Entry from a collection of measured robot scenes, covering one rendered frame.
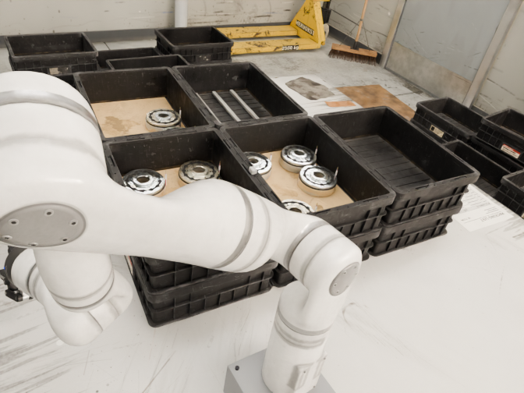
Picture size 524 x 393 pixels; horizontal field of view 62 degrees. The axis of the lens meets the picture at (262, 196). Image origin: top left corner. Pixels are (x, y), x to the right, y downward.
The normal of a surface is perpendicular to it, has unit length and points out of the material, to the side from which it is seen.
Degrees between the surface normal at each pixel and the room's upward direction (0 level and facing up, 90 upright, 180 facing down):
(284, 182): 0
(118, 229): 101
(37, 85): 22
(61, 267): 79
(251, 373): 3
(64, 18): 90
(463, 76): 90
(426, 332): 0
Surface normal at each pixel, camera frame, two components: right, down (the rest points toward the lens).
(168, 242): 0.44, 0.74
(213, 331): 0.14, -0.78
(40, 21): 0.52, 0.59
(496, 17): -0.84, 0.23
